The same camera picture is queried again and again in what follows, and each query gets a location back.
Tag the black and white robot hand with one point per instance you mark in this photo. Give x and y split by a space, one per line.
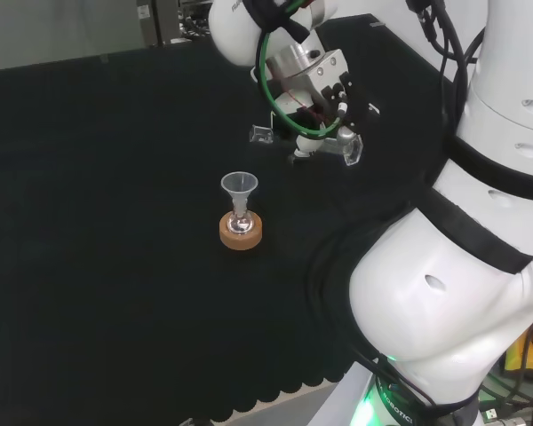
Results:
355 113

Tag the clear graduated cylinder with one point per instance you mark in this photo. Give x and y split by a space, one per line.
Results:
354 153

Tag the clear plastic funnel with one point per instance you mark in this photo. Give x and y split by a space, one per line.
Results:
240 184

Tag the small round-bottom glass flask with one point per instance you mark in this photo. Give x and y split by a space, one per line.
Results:
240 224

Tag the grey metal cabinet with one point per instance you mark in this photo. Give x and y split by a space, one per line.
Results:
157 22

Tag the black bench cloth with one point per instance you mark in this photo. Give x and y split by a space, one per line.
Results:
115 222

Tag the green USB plug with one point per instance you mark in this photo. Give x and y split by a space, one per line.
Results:
492 413

